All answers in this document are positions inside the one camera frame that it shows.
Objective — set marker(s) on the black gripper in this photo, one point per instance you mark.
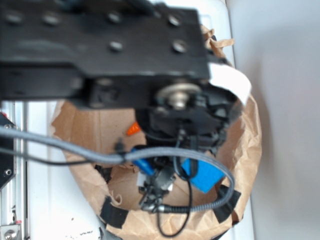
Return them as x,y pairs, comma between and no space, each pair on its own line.
194,117

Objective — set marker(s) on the blue sponge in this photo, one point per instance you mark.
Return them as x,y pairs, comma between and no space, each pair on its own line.
189,165

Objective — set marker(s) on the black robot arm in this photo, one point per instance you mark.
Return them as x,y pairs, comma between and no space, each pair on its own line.
118,54

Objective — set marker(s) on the white paper label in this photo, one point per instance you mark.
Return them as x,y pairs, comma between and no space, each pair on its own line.
230,79

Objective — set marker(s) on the orange toy carrot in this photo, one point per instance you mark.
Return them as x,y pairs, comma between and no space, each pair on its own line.
133,129

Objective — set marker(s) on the brown paper lined bin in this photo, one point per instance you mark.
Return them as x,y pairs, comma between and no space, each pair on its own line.
111,190

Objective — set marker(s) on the white plastic lid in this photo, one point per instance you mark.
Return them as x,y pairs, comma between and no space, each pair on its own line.
57,208

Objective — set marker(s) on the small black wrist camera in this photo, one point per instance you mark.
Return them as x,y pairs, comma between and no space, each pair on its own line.
157,186

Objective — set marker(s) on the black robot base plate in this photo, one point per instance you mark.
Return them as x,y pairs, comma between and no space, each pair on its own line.
7,161

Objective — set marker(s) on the aluminium frame rail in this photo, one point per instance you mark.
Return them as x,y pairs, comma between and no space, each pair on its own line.
14,223

